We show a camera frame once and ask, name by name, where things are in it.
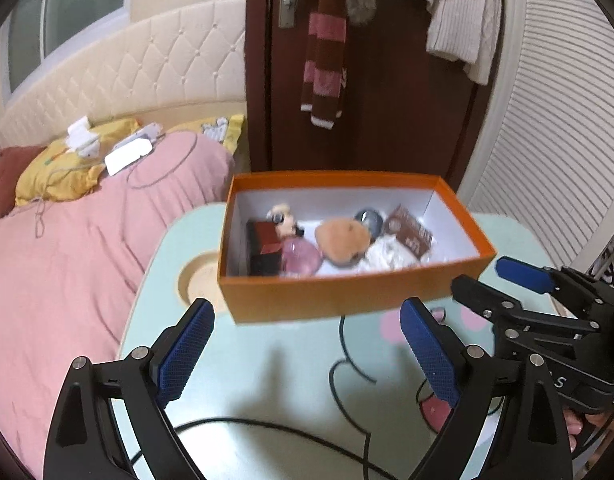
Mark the person right hand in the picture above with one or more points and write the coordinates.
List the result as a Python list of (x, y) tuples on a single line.
[(575, 425)]

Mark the white charger adapter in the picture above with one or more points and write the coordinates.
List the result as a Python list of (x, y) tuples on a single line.
[(81, 140)]

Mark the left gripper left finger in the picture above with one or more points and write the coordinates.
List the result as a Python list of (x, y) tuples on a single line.
[(84, 441)]

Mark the brown playing card box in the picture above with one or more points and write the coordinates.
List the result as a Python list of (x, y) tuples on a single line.
[(408, 231)]

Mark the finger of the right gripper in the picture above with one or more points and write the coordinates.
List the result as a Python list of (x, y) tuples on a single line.
[(538, 280), (496, 307)]

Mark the black glitter case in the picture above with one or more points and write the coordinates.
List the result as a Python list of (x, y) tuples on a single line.
[(264, 248)]

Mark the yellow pillow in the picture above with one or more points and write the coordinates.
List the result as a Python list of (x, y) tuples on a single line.
[(60, 176)]

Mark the orange cardboard box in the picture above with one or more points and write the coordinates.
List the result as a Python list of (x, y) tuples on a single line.
[(316, 244)]

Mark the window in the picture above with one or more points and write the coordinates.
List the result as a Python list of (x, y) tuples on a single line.
[(41, 33)]

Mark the maroon pink striped scarf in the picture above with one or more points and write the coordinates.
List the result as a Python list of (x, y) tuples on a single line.
[(324, 78)]

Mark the pink bed blanket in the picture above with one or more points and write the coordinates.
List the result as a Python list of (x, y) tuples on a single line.
[(70, 272)]

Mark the cream tufted headboard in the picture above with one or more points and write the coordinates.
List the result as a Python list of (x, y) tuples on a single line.
[(182, 64)]

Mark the pink heart shaped jelly toy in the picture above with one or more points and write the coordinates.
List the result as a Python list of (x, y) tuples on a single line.
[(300, 257)]

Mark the white haired doll figurine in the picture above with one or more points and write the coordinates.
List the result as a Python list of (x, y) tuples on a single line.
[(282, 217)]

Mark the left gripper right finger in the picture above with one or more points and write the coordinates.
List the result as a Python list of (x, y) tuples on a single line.
[(530, 440)]

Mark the tan round plush toy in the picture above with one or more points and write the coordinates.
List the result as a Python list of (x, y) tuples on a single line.
[(343, 241)]

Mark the dark red pillow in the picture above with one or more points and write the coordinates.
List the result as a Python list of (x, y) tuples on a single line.
[(13, 161)]

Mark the dark brown wooden door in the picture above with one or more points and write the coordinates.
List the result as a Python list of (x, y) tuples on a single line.
[(404, 110)]

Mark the cream knitted sweater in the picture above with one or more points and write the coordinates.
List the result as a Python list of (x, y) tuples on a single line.
[(465, 31)]

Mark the white louvered closet door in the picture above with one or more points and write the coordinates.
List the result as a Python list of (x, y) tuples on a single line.
[(545, 154)]

